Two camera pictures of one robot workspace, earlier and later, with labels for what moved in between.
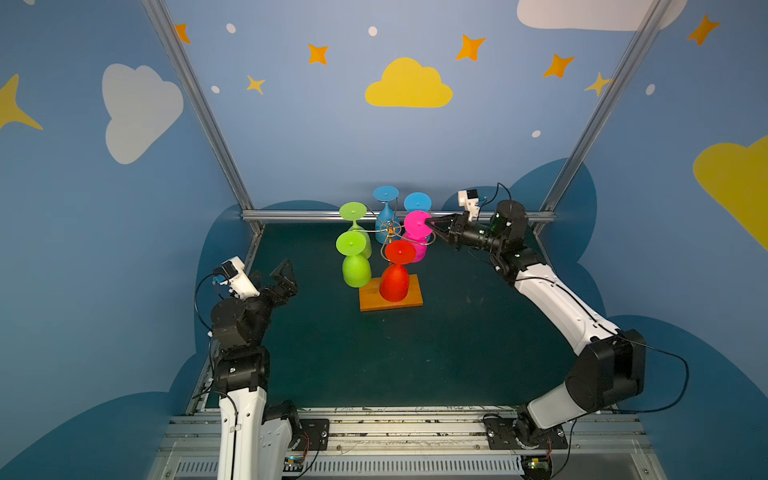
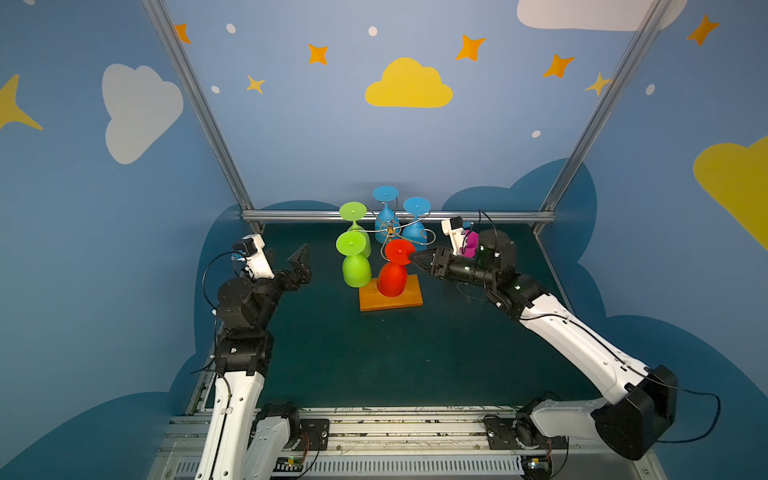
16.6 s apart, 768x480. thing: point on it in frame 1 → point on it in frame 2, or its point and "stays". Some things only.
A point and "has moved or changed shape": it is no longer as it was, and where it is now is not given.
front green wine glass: [356, 267] stays
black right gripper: [455, 228] → [442, 264]
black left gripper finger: [287, 278] → [304, 265]
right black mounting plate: [501, 436] stays
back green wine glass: [356, 211] stays
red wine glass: [395, 279] stays
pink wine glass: [416, 232] has moved or changed shape
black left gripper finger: [276, 272] → [301, 257]
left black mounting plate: [314, 435] stays
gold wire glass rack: [393, 227] stays
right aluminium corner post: [652, 18] stays
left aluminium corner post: [202, 110] stays
